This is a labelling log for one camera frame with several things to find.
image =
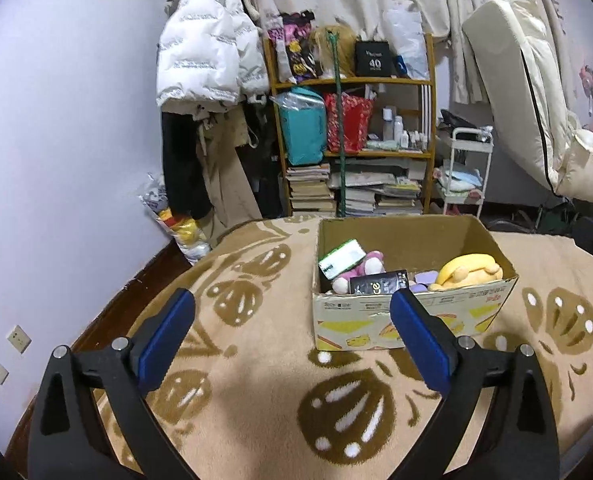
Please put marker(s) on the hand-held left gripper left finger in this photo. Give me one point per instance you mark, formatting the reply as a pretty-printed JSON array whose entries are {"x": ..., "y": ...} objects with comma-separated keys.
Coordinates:
[{"x": 169, "y": 340}]

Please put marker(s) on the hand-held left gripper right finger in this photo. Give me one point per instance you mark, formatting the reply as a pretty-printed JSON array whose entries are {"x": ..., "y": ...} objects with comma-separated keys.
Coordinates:
[{"x": 421, "y": 340}]

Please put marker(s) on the purple soap bar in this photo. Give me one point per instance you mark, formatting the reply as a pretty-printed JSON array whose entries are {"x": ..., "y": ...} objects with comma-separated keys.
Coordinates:
[{"x": 424, "y": 278}]

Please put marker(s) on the black tissue pack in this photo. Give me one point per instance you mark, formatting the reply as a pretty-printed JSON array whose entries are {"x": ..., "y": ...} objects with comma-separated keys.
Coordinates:
[{"x": 376, "y": 285}]

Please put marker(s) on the yellow plush toy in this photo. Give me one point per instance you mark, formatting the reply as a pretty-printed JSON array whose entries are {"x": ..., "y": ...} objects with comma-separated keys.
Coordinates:
[{"x": 466, "y": 270}]

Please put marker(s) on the cardboard box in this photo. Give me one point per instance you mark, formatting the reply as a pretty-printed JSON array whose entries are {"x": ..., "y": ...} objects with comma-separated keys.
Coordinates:
[{"x": 336, "y": 310}]

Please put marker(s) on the pink plush toy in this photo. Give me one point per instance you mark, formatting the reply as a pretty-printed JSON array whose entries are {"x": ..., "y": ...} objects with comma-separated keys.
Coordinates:
[{"x": 371, "y": 262}]

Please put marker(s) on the green tissue pack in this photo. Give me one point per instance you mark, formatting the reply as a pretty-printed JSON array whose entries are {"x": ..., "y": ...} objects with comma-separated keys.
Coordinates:
[{"x": 341, "y": 259}]

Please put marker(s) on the beige patterned blanket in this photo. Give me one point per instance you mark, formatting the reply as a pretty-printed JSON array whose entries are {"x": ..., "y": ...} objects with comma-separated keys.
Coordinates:
[{"x": 256, "y": 400}]

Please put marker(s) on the plastic bag of toys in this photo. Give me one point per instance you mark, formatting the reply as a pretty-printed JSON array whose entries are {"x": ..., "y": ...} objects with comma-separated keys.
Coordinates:
[{"x": 186, "y": 232}]

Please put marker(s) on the pile of magazines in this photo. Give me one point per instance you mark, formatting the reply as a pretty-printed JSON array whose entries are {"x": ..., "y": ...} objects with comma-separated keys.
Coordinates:
[{"x": 376, "y": 195}]

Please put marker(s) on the folded blue cloth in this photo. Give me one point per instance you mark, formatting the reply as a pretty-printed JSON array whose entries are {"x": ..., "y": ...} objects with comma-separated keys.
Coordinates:
[{"x": 459, "y": 177}]

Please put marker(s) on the beige coat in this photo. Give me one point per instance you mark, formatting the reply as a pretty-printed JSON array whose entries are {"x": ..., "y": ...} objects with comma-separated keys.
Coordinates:
[{"x": 226, "y": 180}]

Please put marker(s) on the black hanging garment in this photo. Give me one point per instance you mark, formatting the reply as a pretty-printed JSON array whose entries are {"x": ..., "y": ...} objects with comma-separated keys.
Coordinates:
[{"x": 179, "y": 170}]

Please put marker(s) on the white trolley cart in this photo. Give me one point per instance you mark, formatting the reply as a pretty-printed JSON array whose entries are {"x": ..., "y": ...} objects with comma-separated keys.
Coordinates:
[{"x": 487, "y": 170}]

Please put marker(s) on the stack of old books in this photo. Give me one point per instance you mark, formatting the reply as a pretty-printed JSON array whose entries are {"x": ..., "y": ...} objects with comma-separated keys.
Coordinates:
[{"x": 309, "y": 190}]

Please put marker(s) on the row of cosmetic bottles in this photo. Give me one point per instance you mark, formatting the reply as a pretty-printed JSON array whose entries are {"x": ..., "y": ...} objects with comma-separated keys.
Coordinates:
[{"x": 398, "y": 127}]

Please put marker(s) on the green pole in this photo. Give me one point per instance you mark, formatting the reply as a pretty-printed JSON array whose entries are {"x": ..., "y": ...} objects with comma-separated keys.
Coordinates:
[{"x": 340, "y": 135}]

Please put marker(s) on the red gift bag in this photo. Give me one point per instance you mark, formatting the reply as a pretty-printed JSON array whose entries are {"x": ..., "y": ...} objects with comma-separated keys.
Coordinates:
[{"x": 351, "y": 122}]

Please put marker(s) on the teal bag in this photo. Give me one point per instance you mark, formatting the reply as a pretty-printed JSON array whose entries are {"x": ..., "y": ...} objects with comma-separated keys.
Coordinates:
[{"x": 301, "y": 130}]

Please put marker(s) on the wooden bookshelf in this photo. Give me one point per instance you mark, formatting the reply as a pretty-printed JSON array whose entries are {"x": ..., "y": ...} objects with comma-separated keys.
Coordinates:
[{"x": 356, "y": 80}]

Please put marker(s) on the white folded mattress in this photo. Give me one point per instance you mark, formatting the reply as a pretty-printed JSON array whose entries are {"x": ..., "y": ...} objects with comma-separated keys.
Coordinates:
[{"x": 511, "y": 75}]

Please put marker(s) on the black paper box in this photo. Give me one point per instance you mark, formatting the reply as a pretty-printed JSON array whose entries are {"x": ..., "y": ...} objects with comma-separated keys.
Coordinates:
[{"x": 374, "y": 60}]

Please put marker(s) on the white puffer jacket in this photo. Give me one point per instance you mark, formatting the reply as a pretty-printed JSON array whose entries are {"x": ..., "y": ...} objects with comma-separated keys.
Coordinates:
[{"x": 201, "y": 45}]

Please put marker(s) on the blond wig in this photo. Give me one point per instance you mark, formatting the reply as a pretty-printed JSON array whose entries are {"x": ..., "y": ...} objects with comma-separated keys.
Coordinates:
[{"x": 344, "y": 52}]

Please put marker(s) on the white plastic bag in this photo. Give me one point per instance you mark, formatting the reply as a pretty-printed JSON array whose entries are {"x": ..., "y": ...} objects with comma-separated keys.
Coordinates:
[{"x": 406, "y": 40}]

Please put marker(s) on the patterned black pink bag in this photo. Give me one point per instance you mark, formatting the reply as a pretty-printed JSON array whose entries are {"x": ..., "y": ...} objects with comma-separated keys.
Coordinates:
[{"x": 291, "y": 55}]

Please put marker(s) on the pink desk fan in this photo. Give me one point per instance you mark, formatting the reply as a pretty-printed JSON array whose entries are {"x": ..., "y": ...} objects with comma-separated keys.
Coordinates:
[{"x": 589, "y": 77}]

